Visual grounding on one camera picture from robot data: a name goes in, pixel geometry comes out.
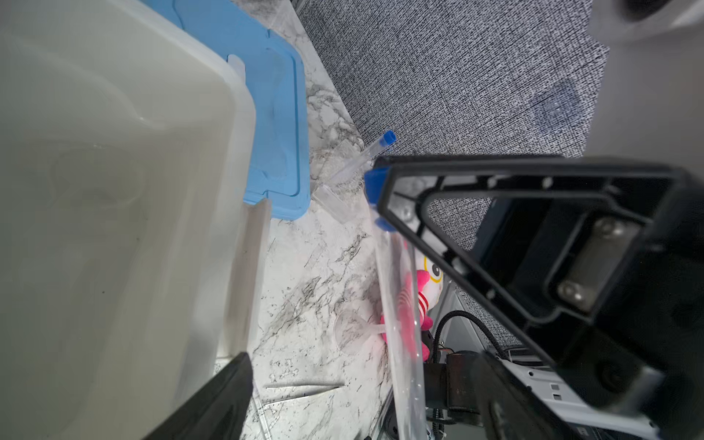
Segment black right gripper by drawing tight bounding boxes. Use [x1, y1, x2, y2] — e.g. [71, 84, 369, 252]
[375, 156, 703, 429]

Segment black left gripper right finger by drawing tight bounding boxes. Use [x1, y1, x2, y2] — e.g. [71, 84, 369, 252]
[472, 353, 578, 440]

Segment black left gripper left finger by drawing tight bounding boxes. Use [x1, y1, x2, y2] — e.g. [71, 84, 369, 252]
[147, 352, 253, 439]

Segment blue capped test tube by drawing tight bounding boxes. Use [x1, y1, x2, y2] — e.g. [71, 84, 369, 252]
[364, 167, 427, 439]
[326, 130, 397, 186]

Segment white plastic storage bin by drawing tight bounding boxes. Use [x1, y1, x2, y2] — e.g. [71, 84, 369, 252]
[1, 1, 256, 439]

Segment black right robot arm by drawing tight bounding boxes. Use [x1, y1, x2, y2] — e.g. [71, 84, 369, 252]
[364, 156, 703, 439]

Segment clear test tube rack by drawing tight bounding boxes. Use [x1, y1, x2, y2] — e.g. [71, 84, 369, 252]
[312, 159, 370, 224]

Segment silver metal tweezers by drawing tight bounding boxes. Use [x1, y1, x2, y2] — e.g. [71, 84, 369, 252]
[262, 381, 347, 406]

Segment pink white plush toy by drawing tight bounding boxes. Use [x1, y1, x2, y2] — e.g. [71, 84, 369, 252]
[386, 252, 445, 361]

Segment blue plastic bin lid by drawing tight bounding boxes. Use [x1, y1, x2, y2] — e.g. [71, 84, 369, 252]
[148, 1, 311, 221]

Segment clear glass funnel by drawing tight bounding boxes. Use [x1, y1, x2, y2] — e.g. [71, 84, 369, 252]
[333, 310, 386, 351]

